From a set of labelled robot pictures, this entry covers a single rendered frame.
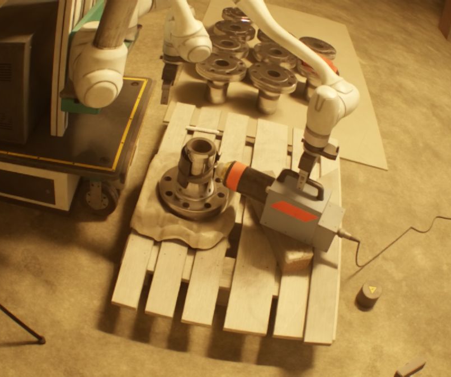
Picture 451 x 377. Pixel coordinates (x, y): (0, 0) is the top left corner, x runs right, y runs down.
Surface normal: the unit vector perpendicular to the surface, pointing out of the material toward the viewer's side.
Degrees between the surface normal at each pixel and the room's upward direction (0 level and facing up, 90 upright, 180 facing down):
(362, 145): 0
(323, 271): 0
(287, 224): 90
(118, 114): 0
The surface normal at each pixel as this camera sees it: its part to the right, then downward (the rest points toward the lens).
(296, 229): -0.44, 0.56
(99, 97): 0.30, 0.75
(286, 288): 0.15, -0.73
